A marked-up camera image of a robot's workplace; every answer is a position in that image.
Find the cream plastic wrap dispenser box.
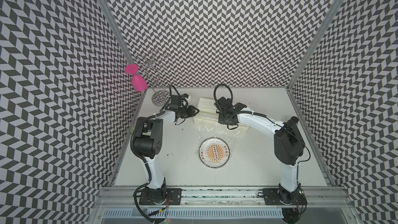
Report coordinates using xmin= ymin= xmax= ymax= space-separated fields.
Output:
xmin=194 ymin=97 xmax=248 ymax=132

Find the clear plastic wrap sheet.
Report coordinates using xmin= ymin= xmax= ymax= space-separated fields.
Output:
xmin=196 ymin=126 xmax=246 ymax=161

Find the white plate with orange pattern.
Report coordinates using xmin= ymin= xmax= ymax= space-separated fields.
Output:
xmin=199 ymin=137 xmax=230 ymax=169

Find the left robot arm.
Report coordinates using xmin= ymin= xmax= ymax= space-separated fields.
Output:
xmin=130 ymin=94 xmax=199 ymax=205

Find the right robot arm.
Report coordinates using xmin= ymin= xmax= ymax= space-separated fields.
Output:
xmin=215 ymin=97 xmax=306 ymax=205

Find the pink plastic wine glass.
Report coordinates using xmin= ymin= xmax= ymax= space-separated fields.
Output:
xmin=124 ymin=64 xmax=148 ymax=92

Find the glass jar with black lid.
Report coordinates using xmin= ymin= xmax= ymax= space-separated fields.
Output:
xmin=289 ymin=116 xmax=299 ymax=125

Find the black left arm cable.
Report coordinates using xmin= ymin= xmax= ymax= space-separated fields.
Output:
xmin=213 ymin=83 xmax=234 ymax=106

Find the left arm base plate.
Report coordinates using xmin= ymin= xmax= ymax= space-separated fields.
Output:
xmin=139 ymin=187 xmax=182 ymax=205

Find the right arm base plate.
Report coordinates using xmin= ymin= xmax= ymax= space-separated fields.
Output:
xmin=262 ymin=187 xmax=307 ymax=206

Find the aluminium front rail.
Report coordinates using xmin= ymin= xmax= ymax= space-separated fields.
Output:
xmin=93 ymin=186 xmax=354 ymax=208

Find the left aluminium corner post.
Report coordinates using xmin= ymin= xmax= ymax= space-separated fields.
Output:
xmin=96 ymin=0 xmax=134 ymax=64

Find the aluminium corner post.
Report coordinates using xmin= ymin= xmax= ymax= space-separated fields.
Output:
xmin=96 ymin=0 xmax=134 ymax=64
xmin=287 ymin=0 xmax=345 ymax=91

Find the right aluminium corner post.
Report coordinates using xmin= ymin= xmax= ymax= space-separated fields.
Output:
xmin=287 ymin=0 xmax=345 ymax=91

